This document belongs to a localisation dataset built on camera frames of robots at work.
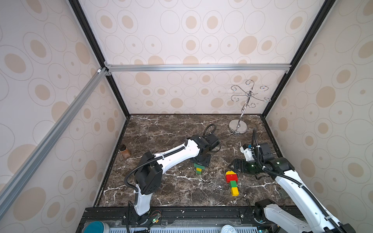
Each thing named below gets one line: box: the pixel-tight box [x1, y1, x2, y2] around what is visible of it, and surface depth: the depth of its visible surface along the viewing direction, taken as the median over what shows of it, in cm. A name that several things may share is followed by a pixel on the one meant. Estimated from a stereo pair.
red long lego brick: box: [225, 174, 239, 183], surface depth 87 cm
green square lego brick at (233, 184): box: [229, 180, 238, 188], surface depth 84 cm
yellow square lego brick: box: [231, 186, 240, 197], surface depth 82 cm
